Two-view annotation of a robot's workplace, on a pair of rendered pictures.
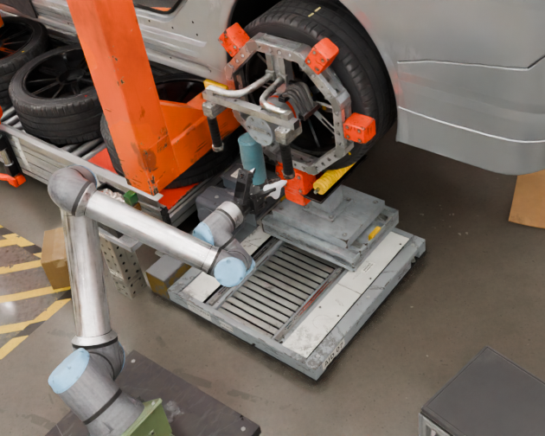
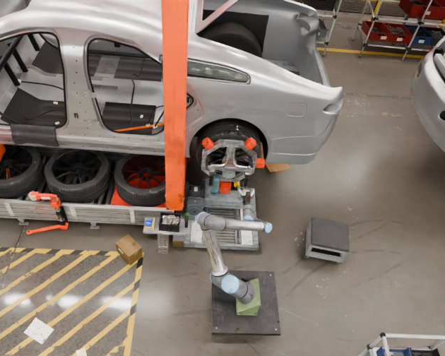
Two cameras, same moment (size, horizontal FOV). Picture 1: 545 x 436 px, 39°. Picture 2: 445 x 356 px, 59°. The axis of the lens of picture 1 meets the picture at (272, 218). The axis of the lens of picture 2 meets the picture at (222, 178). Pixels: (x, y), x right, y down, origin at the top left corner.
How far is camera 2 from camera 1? 2.49 m
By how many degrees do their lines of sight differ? 36
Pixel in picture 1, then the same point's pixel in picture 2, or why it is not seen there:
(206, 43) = not seen: hidden behind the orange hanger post
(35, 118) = (77, 194)
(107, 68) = (179, 170)
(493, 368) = (319, 222)
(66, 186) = (220, 222)
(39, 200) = (80, 230)
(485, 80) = (304, 140)
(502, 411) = (330, 234)
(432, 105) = (282, 150)
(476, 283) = (275, 197)
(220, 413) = (259, 274)
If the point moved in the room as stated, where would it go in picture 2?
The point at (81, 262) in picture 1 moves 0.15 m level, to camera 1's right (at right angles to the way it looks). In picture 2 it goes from (216, 246) to (229, 236)
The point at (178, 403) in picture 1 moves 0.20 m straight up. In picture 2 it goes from (244, 278) to (247, 268)
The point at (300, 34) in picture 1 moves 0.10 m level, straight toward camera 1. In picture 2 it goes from (237, 137) to (244, 143)
